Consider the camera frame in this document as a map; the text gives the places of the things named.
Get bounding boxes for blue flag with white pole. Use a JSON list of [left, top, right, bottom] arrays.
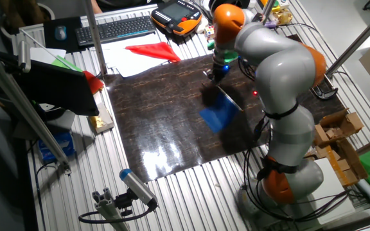
[[198, 83, 244, 134]]

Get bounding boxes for long slanted aluminium beam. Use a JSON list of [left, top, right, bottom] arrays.
[[0, 44, 72, 174]]

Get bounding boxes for dark brown marble mat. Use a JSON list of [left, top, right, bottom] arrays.
[[103, 33, 346, 184]]

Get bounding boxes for pale rolled sheet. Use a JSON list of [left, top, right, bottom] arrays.
[[357, 179, 370, 208]]

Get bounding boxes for red cloth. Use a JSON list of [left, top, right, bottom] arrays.
[[82, 70, 105, 96]]

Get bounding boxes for silver camera with blue cap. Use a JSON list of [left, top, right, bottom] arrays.
[[119, 168, 159, 208]]

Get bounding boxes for black keyboard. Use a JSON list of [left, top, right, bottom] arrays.
[[75, 15, 157, 47]]

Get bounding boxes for black C-clamp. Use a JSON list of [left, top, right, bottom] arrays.
[[310, 73, 339, 100]]

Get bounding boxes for Rubik's cube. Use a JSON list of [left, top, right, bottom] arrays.
[[204, 24, 216, 41]]

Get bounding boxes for orange black teach pendant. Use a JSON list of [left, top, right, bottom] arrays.
[[150, 0, 203, 36]]

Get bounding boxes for yellow toy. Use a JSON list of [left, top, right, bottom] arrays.
[[260, 0, 282, 13]]

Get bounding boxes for silver cylindrical camera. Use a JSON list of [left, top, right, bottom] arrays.
[[17, 30, 31, 73]]

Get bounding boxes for green paper sheet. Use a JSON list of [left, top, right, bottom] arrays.
[[50, 55, 84, 73]]

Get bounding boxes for blue tissue pack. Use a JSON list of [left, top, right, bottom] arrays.
[[37, 131, 76, 163]]

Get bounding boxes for aluminium extrusion camera mount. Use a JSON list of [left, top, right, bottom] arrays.
[[91, 187, 131, 231]]

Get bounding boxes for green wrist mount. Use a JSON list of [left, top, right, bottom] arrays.
[[207, 40, 239, 64]]

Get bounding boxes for black mouse pad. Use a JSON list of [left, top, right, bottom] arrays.
[[42, 16, 83, 54]]

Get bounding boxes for white egg-shaped ball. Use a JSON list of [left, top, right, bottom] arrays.
[[196, 19, 209, 35]]

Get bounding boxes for brown cardboard box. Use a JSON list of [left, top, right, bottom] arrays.
[[303, 137, 369, 189], [312, 123, 345, 148], [319, 108, 365, 135]]

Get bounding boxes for thin white rod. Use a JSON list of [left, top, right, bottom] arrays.
[[19, 28, 76, 70]]

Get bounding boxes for white paper sheet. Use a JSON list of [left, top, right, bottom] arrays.
[[29, 47, 67, 65], [101, 33, 173, 78]]

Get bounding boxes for black flat screen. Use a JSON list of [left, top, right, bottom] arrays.
[[0, 44, 100, 117]]

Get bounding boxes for black filament spool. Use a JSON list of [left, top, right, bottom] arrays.
[[207, 0, 251, 13]]

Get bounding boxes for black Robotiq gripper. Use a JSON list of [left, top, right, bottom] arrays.
[[206, 60, 231, 87]]

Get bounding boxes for white foam board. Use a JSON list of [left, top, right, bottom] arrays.
[[313, 157, 356, 224]]

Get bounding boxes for gold foil wrapped item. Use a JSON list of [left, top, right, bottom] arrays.
[[273, 9, 294, 26]]

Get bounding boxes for red flag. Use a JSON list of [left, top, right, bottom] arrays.
[[125, 41, 182, 64]]

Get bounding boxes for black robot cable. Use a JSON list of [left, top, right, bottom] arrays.
[[238, 59, 257, 81]]

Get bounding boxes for chair with brown jacket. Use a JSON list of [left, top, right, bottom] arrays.
[[0, 0, 56, 36]]

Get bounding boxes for box with gold foil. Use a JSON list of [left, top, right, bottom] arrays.
[[89, 102, 115, 134]]

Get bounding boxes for black camera cable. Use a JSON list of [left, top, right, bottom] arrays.
[[78, 205, 157, 225]]

